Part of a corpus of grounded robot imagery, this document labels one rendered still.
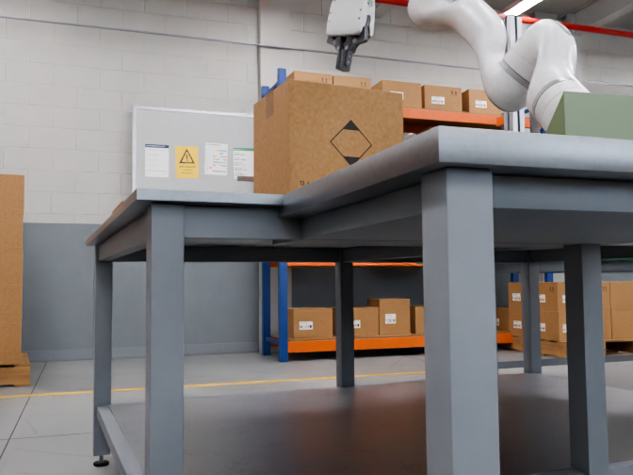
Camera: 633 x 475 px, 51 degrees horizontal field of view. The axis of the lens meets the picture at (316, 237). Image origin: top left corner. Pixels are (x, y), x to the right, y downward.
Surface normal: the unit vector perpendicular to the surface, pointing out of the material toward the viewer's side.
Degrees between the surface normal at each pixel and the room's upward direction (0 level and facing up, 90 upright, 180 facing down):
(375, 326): 90
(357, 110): 90
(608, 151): 90
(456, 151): 90
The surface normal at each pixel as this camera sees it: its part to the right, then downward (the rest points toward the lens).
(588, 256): 0.37, -0.07
